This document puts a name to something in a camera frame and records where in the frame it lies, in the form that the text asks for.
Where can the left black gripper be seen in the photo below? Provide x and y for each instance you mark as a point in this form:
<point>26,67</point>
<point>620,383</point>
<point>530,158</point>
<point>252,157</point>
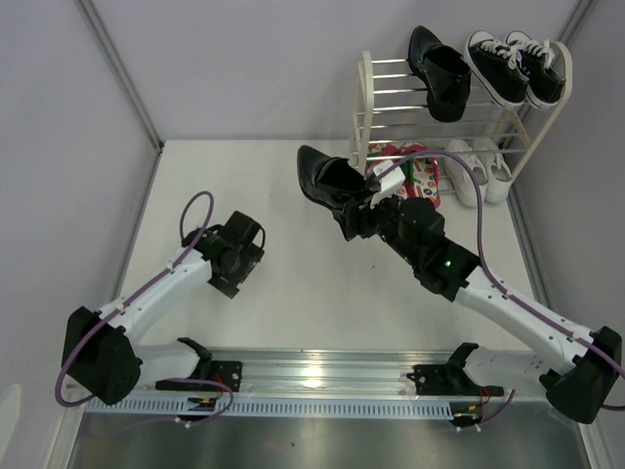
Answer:
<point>229,283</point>

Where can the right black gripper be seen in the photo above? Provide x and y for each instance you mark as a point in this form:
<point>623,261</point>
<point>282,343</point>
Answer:
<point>393,201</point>

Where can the red green flip-flop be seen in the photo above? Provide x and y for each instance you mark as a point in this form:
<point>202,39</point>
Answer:
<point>379,153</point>
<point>421,180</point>

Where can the white sneaker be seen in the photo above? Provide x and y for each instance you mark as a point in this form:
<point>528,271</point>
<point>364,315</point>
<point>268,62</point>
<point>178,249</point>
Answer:
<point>498,173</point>
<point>468,188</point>

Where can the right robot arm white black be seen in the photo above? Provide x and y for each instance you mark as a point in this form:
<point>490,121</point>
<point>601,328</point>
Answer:
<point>571,365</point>

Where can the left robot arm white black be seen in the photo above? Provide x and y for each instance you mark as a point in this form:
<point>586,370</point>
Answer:
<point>103,349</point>

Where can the cream shoe rack chrome bars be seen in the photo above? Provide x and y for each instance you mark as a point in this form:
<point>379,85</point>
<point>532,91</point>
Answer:
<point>390,108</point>

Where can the left black canvas sneaker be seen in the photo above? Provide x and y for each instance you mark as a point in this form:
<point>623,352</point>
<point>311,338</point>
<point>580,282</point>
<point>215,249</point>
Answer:
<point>497,66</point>

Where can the black canvas sneaker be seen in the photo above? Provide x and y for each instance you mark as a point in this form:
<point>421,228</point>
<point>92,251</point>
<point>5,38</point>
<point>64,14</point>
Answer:
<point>545,87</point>
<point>497,66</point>

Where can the right black canvas sneaker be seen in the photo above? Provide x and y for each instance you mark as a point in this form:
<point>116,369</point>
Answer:
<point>545,87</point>

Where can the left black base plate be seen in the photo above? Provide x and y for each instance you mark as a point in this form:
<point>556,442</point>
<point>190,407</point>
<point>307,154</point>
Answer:
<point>228,373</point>

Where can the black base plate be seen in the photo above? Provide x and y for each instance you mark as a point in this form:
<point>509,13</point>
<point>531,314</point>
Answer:
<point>443,380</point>
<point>228,373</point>

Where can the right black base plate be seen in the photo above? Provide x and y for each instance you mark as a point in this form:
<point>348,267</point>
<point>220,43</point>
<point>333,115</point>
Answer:
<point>443,380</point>

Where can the slotted grey cable duct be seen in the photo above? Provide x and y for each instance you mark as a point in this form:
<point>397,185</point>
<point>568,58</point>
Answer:
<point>400,409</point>

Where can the aluminium mounting rail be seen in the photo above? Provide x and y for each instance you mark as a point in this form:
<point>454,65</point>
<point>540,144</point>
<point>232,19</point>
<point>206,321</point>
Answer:
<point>323,374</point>

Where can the right aluminium frame post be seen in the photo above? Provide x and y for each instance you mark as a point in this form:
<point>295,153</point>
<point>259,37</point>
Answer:
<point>573,26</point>

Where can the aluminium frame post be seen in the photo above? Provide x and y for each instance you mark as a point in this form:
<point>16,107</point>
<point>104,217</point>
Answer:
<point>92,17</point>
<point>573,26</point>

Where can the left aluminium frame post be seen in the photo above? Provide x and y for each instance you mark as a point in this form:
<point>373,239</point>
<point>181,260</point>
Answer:
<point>92,17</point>

